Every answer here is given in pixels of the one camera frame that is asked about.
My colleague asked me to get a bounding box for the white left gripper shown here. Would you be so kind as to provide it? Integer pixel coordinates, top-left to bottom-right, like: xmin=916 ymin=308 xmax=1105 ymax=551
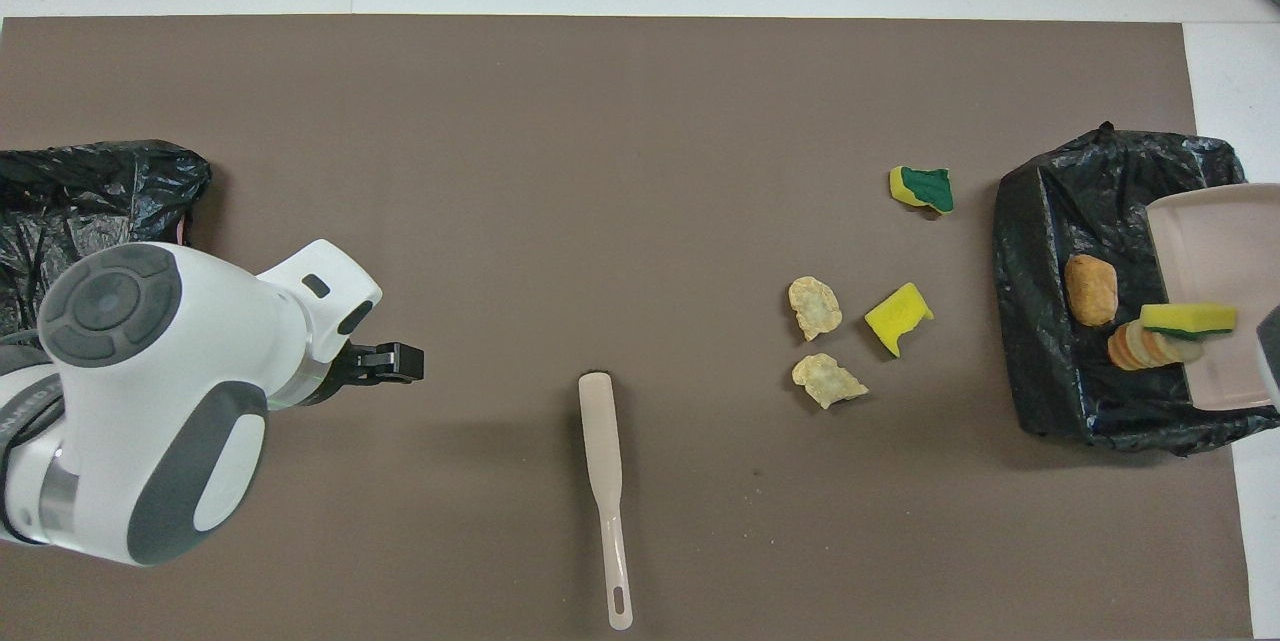
xmin=255 ymin=239 xmax=425 ymax=404

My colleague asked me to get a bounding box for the beige food piece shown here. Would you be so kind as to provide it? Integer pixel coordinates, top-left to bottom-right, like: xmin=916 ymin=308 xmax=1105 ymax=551
xmin=788 ymin=276 xmax=843 ymax=342
xmin=792 ymin=353 xmax=869 ymax=410

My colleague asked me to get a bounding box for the notched yellow sponge piece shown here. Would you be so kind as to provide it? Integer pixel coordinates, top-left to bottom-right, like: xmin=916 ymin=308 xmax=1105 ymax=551
xmin=864 ymin=282 xmax=935 ymax=358

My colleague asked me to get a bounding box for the green and yellow sponge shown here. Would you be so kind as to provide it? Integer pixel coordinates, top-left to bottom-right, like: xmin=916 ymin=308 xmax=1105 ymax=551
xmin=889 ymin=165 xmax=955 ymax=215

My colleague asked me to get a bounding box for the orange-brown sponge lump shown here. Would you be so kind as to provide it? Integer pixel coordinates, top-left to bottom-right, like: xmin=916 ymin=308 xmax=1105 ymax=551
xmin=1064 ymin=254 xmax=1119 ymax=327

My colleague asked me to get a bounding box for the beige layered sponge chunk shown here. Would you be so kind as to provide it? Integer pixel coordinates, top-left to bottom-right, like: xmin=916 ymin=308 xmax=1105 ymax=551
xmin=1107 ymin=319 xmax=1206 ymax=372

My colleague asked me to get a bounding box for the yellow sponge wedge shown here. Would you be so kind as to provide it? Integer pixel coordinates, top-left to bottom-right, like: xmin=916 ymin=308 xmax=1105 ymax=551
xmin=1140 ymin=302 xmax=1238 ymax=337

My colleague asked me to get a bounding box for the beige plastic dustpan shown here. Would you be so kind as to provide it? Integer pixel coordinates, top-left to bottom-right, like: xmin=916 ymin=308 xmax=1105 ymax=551
xmin=1144 ymin=183 xmax=1280 ymax=413

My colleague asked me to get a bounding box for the black bag-lined bin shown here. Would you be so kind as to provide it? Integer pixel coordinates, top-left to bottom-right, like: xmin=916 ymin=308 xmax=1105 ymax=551
xmin=0 ymin=139 xmax=213 ymax=337
xmin=993 ymin=121 xmax=1280 ymax=459

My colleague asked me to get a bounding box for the brown table mat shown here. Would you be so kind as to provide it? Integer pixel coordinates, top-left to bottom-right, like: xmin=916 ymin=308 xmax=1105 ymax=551
xmin=0 ymin=16 xmax=1253 ymax=641

